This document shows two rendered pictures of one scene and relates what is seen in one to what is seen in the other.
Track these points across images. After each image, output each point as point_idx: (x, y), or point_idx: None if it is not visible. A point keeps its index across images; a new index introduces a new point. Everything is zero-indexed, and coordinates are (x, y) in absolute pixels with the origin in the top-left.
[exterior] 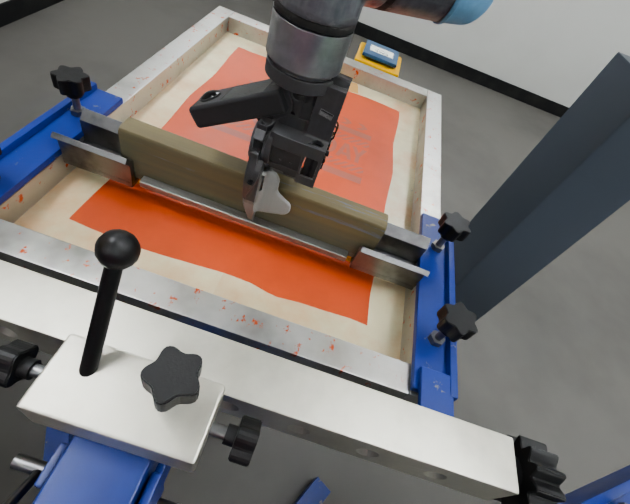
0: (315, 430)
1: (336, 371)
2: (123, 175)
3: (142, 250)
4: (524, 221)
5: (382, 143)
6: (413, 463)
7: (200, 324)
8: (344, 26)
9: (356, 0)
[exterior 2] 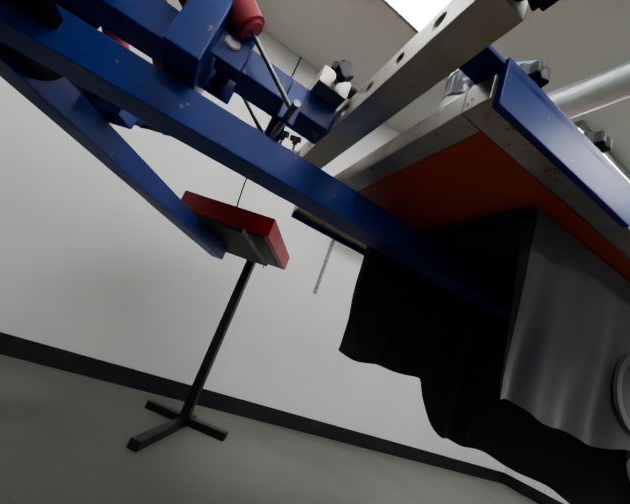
0: (376, 76)
1: (416, 125)
2: None
3: None
4: None
5: None
6: (423, 30)
7: (356, 163)
8: (461, 92)
9: (465, 85)
